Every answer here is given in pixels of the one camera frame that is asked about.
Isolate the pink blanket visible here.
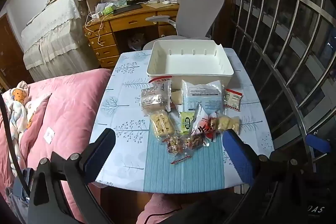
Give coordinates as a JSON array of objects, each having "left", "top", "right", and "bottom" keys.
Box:
[{"left": 0, "top": 69, "right": 113, "bottom": 224}]

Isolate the cat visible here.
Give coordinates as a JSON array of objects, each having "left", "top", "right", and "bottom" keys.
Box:
[{"left": 127, "top": 32, "right": 146, "bottom": 51}]

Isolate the wooden desk with drawers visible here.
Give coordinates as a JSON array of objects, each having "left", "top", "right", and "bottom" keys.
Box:
[{"left": 83, "top": 2, "right": 182, "bottom": 69}]

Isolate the grey office chair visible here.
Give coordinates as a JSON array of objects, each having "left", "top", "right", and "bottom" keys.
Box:
[{"left": 146, "top": 0, "right": 226, "bottom": 41}]

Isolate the white charger cable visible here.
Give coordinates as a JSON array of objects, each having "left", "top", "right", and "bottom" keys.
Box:
[{"left": 85, "top": 13, "right": 106, "bottom": 46}]

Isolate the black keyboard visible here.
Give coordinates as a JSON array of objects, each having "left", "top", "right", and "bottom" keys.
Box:
[{"left": 113, "top": 4, "right": 144, "bottom": 16}]

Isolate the red and white snack packet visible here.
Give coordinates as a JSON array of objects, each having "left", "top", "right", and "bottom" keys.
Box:
[{"left": 190, "top": 105, "right": 211, "bottom": 137}]

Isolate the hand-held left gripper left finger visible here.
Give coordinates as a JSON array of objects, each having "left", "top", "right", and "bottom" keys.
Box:
[{"left": 28, "top": 128, "right": 116, "bottom": 224}]

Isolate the beige wafer packet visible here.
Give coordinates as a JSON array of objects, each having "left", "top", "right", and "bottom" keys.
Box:
[{"left": 171, "top": 90, "right": 184, "bottom": 105}]

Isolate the small red snack packet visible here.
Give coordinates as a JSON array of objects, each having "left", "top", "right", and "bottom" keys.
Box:
[{"left": 207, "top": 112, "right": 219, "bottom": 142}]

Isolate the clear packet with red top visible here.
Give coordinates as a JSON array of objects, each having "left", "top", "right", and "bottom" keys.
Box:
[{"left": 149, "top": 76, "right": 172, "bottom": 86}]

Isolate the clear nut mix packet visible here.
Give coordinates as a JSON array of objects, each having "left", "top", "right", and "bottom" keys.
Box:
[
  {"left": 162, "top": 135, "right": 185, "bottom": 157},
  {"left": 184, "top": 134, "right": 210, "bottom": 149}
]

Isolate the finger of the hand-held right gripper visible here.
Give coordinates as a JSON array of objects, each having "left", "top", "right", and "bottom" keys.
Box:
[{"left": 304, "top": 133, "right": 332, "bottom": 154}]

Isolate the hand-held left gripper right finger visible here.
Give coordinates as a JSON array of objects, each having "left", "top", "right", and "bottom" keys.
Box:
[{"left": 222, "top": 130, "right": 309, "bottom": 224}]

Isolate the black cable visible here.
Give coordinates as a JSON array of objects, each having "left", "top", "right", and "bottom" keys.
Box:
[{"left": 0, "top": 94, "right": 30, "bottom": 197}]

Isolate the clear packet of pale snacks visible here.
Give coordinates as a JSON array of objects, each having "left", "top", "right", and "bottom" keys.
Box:
[{"left": 215, "top": 115, "right": 241, "bottom": 135}]

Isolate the white lace cover cloth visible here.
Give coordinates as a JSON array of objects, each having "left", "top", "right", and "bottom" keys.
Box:
[{"left": 21, "top": 0, "right": 101, "bottom": 82}]

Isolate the wooden door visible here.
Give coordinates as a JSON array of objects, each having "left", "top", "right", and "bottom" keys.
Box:
[{"left": 0, "top": 14, "right": 34, "bottom": 90}]

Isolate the small green snack packet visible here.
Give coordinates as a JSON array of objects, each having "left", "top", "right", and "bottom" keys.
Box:
[{"left": 180, "top": 112, "right": 196, "bottom": 134}]

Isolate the metal window grille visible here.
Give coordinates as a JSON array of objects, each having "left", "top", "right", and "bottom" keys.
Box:
[{"left": 231, "top": 0, "right": 336, "bottom": 157}]

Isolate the clear plastic mask packet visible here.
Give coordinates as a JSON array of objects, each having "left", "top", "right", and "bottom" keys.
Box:
[{"left": 181, "top": 80, "right": 224, "bottom": 115}]

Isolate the person's pink trouser leg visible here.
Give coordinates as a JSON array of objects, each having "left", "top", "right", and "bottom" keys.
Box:
[{"left": 136, "top": 194, "right": 185, "bottom": 224}]

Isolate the small white red-bordered packet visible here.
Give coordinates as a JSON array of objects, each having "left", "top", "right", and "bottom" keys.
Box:
[{"left": 224, "top": 89, "right": 243, "bottom": 111}]

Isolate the cartoon print quilt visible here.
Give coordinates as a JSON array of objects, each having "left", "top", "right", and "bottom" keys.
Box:
[{"left": 0, "top": 81, "right": 52, "bottom": 180}]

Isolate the clear rice crisp packet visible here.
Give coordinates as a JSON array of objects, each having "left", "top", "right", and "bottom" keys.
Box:
[{"left": 140, "top": 82, "right": 173, "bottom": 116}]

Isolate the white plastic storage bin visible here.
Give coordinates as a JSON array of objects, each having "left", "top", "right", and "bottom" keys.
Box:
[{"left": 146, "top": 40, "right": 235, "bottom": 84}]

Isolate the tree print tablecloth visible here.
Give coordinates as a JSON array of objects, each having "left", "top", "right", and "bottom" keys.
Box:
[{"left": 89, "top": 48, "right": 275, "bottom": 194}]

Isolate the yellow puffed bar packet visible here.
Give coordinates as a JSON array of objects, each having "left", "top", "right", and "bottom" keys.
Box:
[{"left": 149, "top": 111, "right": 176, "bottom": 139}]

